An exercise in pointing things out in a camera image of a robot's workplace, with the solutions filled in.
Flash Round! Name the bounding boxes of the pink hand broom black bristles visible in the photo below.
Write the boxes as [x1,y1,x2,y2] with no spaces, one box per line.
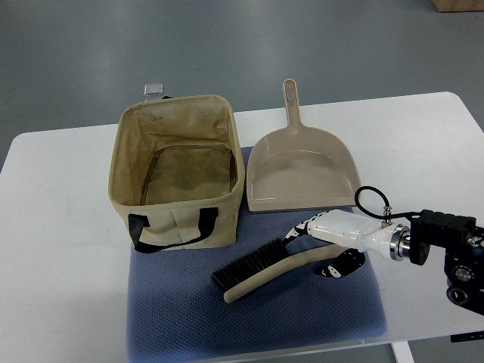
[211,239,346,303]

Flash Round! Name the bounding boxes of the pink plastic dustpan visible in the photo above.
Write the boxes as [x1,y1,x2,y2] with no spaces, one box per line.
[246,79,361,213]

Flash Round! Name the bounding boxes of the small clear plastic box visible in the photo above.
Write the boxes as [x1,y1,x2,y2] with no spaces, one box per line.
[143,82,163,98]

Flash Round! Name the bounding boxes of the white table leg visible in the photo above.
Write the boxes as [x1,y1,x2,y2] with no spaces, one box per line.
[391,341,415,363]

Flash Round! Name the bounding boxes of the black table control panel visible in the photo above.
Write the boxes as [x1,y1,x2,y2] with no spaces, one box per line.
[450,330,484,343]

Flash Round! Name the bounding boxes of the beige yellow fabric bag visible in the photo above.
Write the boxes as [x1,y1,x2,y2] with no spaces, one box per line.
[108,95,245,253]

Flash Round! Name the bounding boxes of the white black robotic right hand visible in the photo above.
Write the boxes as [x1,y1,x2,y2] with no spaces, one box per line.
[284,209,410,278]

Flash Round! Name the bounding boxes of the blue mesh cushion mat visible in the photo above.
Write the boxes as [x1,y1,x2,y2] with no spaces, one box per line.
[126,146,389,363]

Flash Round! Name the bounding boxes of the brown cardboard box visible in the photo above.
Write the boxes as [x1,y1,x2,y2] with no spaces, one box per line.
[432,0,484,13]

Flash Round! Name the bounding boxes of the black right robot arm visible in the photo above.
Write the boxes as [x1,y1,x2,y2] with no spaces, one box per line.
[355,186,483,315]

